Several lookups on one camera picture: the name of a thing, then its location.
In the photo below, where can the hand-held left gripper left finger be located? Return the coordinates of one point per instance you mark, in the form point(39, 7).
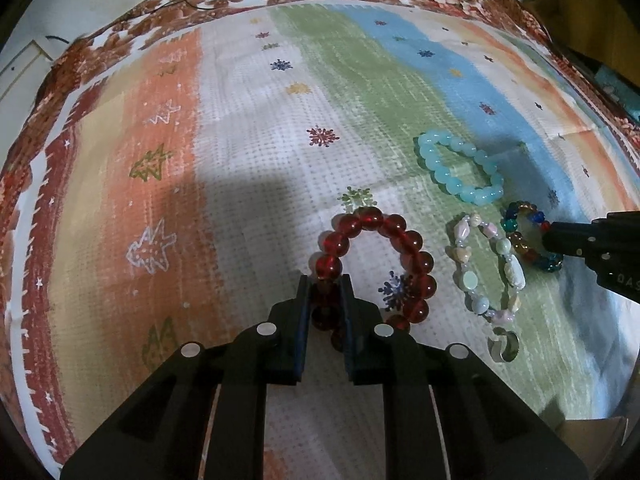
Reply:
point(300, 330)

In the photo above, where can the cardboard box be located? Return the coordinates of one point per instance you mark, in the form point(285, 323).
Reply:
point(595, 440)

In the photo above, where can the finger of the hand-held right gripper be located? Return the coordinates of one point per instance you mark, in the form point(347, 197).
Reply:
point(567, 240)

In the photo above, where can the striped printed blanket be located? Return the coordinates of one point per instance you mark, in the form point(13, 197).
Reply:
point(280, 125)

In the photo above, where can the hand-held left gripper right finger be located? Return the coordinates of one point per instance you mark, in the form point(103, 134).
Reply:
point(349, 330)

